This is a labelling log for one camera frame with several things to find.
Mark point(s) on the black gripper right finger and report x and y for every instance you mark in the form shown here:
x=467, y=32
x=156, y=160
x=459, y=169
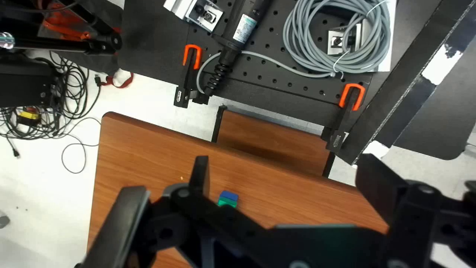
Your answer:
x=419, y=214

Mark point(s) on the black cable connector plug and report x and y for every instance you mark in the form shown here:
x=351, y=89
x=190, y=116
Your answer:
x=242, y=22

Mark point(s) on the black equipment with red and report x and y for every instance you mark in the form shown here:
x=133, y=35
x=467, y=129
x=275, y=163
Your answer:
x=57, y=25

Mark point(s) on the silver mounting bracket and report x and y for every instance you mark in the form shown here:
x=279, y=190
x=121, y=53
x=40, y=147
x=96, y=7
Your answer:
x=200, y=12

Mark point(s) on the green flat block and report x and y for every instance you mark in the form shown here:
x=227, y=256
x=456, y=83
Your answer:
x=227, y=202

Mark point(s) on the black perforated breadboard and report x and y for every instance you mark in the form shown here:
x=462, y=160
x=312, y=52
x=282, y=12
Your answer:
x=264, y=76

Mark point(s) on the orange black clamp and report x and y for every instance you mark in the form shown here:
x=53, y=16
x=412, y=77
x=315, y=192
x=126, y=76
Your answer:
x=351, y=101
x=191, y=62

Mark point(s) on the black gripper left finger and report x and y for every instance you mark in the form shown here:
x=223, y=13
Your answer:
x=136, y=227

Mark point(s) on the black metal beam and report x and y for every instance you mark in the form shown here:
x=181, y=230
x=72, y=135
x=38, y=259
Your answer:
x=428, y=99

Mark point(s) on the blue base block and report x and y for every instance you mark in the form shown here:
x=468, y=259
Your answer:
x=230, y=196

